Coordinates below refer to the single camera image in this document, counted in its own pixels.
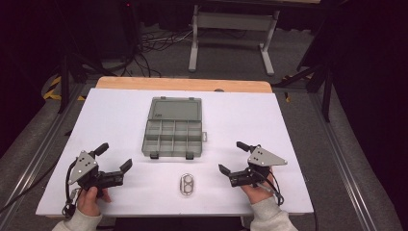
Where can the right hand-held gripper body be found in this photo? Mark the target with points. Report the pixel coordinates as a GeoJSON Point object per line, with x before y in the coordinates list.
{"type": "Point", "coordinates": [261, 159]}

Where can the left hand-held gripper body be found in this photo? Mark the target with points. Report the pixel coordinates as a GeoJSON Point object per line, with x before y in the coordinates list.
{"type": "Point", "coordinates": [84, 165]}

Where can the person's right hand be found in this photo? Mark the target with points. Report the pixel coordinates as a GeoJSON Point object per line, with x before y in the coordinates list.
{"type": "Point", "coordinates": [258, 192]}

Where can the person's left hand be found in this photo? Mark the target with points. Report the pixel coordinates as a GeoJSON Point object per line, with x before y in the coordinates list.
{"type": "Point", "coordinates": [89, 200]}

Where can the white table cover board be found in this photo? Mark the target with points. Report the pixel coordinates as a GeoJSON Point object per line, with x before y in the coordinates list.
{"type": "Point", "coordinates": [243, 122]}

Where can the clear oval plastic case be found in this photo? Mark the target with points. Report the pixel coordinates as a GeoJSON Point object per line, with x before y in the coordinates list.
{"type": "Point", "coordinates": [186, 184]}

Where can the grey plastic compartment box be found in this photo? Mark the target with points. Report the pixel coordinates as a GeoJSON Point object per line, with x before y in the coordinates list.
{"type": "Point", "coordinates": [174, 134]}

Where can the yellow black hazard tape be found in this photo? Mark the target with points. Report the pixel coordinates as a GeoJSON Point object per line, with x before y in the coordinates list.
{"type": "Point", "coordinates": [53, 91]}

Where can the black tripod stand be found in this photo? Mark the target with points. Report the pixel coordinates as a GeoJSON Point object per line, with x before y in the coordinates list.
{"type": "Point", "coordinates": [320, 83]}
{"type": "Point", "coordinates": [69, 73]}

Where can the aluminium floor rail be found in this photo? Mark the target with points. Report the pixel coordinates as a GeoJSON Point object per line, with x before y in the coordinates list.
{"type": "Point", "coordinates": [38, 154]}
{"type": "Point", "coordinates": [346, 166]}

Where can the grey metal desk frame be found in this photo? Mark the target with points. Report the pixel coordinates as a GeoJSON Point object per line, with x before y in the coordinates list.
{"type": "Point", "coordinates": [235, 22]}

